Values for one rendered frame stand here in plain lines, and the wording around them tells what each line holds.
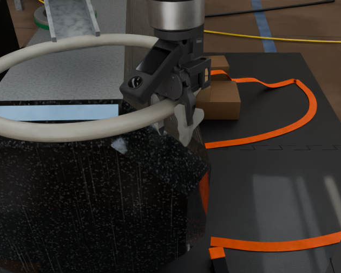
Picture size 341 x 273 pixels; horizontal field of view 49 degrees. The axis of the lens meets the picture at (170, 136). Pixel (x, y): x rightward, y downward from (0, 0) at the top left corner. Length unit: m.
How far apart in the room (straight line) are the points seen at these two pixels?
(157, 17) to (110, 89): 0.45
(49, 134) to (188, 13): 0.28
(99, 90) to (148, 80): 0.44
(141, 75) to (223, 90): 1.74
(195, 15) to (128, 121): 0.19
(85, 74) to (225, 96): 1.30
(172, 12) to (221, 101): 1.66
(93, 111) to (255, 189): 1.11
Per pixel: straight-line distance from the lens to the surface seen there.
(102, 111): 0.96
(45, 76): 1.11
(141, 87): 0.57
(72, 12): 1.16
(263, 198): 1.85
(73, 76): 1.08
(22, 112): 1.01
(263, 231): 1.73
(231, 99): 2.23
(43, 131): 0.62
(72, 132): 0.60
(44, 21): 1.38
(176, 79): 0.61
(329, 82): 2.86
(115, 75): 1.07
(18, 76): 1.13
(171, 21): 0.57
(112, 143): 0.95
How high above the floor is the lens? 1.37
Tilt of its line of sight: 40 degrees down
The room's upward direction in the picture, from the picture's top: straight up
